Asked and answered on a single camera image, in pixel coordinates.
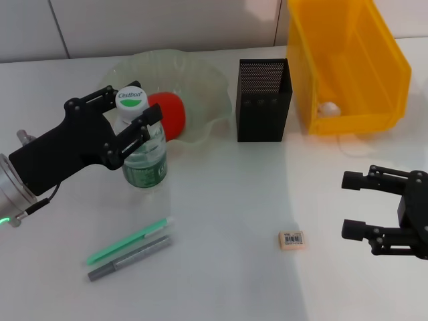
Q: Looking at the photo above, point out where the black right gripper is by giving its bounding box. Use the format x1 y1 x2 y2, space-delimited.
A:
340 164 428 261

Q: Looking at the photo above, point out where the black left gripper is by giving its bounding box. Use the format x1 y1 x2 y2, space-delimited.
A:
8 79 165 197

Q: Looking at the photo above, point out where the red-orange round fruit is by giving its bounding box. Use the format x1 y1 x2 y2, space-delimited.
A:
146 92 187 141

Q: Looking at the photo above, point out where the clear green-label water bottle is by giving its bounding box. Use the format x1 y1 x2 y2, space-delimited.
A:
113 88 168 189

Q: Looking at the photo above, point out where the white paper ball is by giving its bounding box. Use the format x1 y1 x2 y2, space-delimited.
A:
317 102 342 117

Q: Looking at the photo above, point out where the green pen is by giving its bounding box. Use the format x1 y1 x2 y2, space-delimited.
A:
86 215 175 267

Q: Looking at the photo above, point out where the beige eraser with barcode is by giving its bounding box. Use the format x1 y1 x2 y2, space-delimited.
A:
278 230 306 250

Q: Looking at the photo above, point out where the green wavy glass fruit plate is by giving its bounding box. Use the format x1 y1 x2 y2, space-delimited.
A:
99 49 233 145

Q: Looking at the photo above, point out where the black mesh pen holder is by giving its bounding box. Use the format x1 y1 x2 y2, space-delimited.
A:
235 58 294 143

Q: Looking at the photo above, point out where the grey marker pen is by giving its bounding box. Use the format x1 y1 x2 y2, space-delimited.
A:
87 235 173 282

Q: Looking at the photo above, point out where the silver left flange connector stub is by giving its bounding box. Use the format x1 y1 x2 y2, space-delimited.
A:
16 129 36 146

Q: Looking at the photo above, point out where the yellow plastic bin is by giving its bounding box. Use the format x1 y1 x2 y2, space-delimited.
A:
286 0 412 136

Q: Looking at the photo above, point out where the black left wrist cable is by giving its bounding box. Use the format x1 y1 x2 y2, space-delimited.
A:
8 183 61 228

